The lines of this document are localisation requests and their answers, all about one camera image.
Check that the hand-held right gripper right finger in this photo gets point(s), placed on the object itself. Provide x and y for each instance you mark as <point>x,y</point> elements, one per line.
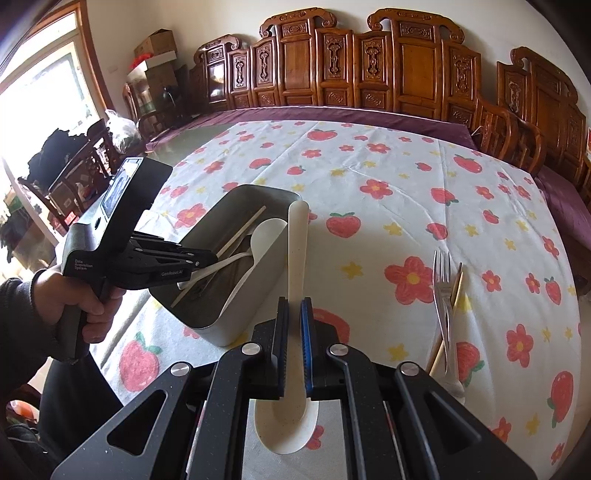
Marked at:
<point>307,350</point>

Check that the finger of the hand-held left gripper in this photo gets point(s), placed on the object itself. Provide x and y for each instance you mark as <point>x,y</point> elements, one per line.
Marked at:
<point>184,254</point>
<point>161,274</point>

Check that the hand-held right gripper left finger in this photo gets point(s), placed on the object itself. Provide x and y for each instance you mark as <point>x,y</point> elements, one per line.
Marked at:
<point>280,350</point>

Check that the metal tray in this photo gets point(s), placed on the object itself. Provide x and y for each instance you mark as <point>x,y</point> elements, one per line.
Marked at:
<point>258,300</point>

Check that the cream plastic spoon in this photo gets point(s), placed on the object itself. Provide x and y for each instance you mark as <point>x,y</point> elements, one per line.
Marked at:
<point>268,233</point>
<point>295,258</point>
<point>244,286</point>

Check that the person's left forearm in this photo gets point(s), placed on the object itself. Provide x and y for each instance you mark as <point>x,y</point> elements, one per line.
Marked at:
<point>18,314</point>

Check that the person's left hand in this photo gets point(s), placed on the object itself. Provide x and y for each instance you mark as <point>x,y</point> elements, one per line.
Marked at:
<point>55,295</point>

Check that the dark wooden dining chair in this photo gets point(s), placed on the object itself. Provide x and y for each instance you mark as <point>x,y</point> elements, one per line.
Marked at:
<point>87,170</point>

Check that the black cloth pile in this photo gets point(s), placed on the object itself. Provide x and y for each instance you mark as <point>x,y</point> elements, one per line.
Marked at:
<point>55,152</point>

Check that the clear plastic bag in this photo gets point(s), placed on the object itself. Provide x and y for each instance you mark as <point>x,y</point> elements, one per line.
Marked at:
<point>121,131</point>

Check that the person's dark trousers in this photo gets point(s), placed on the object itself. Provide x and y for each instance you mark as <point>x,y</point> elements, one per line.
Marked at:
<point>74,392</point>

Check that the silver metal fork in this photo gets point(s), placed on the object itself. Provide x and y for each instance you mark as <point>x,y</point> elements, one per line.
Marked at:
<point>457,286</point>

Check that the stacked cardboard boxes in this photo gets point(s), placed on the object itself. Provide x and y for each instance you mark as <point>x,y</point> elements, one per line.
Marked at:
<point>164,87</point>

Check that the floral strawberry tablecloth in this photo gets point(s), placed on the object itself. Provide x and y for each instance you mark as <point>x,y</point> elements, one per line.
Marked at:
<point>392,194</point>

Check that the red artificial flowers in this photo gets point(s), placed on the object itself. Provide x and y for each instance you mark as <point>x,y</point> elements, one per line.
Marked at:
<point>140,61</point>

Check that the white flat box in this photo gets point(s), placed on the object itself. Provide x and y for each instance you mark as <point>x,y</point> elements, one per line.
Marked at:
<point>157,62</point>

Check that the purple sofa cushion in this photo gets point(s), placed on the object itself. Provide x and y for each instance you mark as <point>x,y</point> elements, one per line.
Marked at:
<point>323,114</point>

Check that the brown cardboard box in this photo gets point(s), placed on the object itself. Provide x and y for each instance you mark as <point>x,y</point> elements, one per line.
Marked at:
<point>157,42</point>

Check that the purple armchair cushion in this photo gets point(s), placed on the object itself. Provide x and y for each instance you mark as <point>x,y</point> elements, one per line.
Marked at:
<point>568,203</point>

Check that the carved wooden sofa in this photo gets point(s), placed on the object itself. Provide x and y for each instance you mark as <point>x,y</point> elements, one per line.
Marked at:
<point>415,60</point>

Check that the carved wooden armchair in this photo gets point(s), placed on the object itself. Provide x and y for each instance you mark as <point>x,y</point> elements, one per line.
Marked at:
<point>549,101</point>

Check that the wooden door frame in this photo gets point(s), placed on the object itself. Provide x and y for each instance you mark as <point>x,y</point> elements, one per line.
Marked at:
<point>92,50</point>

